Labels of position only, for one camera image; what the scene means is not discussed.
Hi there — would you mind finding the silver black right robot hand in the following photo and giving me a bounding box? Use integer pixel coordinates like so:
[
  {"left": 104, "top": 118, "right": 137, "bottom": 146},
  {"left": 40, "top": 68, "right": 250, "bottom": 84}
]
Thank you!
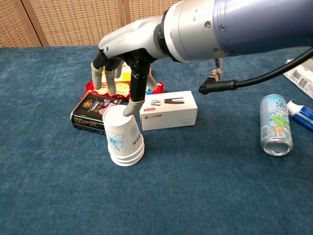
[{"left": 90, "top": 16, "right": 169, "bottom": 117}]

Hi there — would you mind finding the white paper cup blue flower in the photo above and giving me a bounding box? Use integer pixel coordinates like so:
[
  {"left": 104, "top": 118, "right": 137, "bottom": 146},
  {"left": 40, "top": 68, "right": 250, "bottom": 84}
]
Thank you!
[
  {"left": 102, "top": 104, "right": 145, "bottom": 158},
  {"left": 109, "top": 146, "right": 145, "bottom": 163}
]

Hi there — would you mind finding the yellow cardboard box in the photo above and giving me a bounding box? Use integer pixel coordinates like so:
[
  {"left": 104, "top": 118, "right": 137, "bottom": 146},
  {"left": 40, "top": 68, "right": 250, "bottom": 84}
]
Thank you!
[{"left": 101, "top": 62, "right": 152, "bottom": 83}]

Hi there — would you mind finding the red biscuit pack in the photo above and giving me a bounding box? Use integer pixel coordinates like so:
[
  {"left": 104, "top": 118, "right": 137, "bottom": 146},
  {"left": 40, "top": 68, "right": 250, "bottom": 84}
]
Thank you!
[{"left": 85, "top": 80, "right": 164, "bottom": 102}]

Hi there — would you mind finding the wicker folding screen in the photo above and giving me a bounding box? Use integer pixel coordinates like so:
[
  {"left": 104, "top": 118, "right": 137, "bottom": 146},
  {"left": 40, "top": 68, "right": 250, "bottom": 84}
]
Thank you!
[{"left": 0, "top": 0, "right": 183, "bottom": 48}]

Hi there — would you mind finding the white cardboard box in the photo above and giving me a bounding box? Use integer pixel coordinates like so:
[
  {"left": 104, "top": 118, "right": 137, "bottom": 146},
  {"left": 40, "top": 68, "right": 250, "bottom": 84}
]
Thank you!
[{"left": 139, "top": 91, "right": 199, "bottom": 131}]

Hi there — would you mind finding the black rectangular tin can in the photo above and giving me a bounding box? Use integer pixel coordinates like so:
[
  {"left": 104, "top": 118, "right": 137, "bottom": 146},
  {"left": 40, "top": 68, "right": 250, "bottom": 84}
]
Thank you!
[{"left": 70, "top": 92, "right": 124, "bottom": 135}]

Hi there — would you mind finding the white paper cup green leaf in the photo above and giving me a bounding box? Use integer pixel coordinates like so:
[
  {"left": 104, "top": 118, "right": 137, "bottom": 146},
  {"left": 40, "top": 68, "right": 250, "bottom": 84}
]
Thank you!
[{"left": 111, "top": 152, "right": 145, "bottom": 167}]

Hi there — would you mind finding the blue tablecloth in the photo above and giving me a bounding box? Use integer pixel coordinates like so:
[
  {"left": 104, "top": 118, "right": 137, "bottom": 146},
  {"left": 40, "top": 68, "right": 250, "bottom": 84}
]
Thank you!
[{"left": 0, "top": 45, "right": 313, "bottom": 235}]

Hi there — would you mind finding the light blue drink can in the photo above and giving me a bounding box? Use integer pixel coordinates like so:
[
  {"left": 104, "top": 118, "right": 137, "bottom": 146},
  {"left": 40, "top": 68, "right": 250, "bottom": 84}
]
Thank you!
[{"left": 259, "top": 94, "right": 294, "bottom": 157}]

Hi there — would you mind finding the white tissue pack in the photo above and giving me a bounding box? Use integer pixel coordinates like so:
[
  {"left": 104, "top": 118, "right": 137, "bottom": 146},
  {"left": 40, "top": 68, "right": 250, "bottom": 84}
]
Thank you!
[{"left": 283, "top": 58, "right": 313, "bottom": 99}]

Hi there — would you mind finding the blue white toothpaste tube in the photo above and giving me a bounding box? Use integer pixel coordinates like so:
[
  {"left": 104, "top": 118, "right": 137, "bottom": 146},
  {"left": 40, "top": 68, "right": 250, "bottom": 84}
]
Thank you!
[{"left": 286, "top": 99, "right": 313, "bottom": 132}]

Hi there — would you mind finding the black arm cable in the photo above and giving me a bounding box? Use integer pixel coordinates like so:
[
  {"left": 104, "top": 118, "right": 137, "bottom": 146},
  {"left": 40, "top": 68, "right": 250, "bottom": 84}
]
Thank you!
[{"left": 198, "top": 47, "right": 313, "bottom": 95}]

